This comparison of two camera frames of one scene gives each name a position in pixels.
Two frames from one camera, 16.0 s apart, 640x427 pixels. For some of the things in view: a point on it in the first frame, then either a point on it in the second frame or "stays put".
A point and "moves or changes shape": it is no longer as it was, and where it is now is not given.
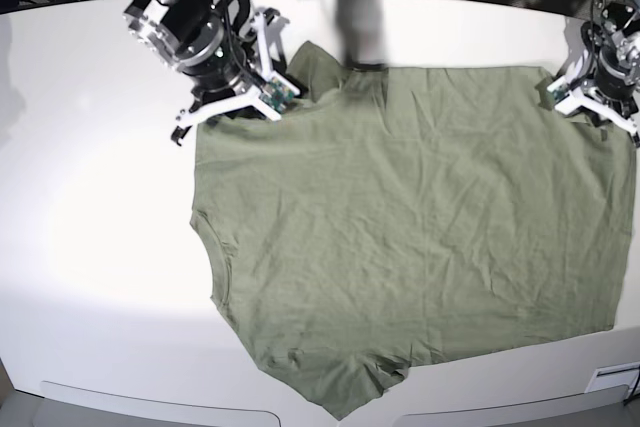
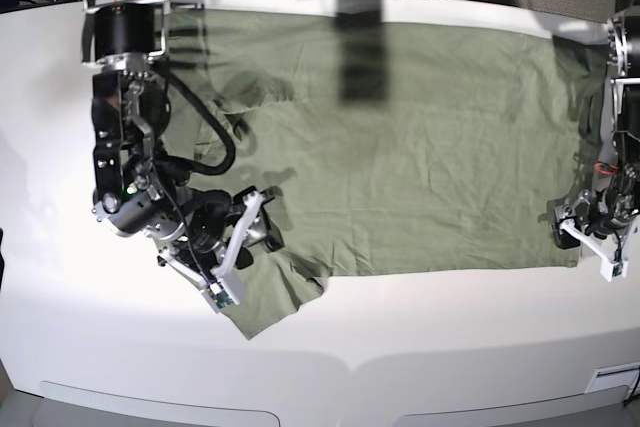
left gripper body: (249, 66) -> (219, 224)
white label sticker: (616, 375) stays put
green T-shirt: (382, 214) moves or changes shape
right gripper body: (609, 96) -> (605, 224)
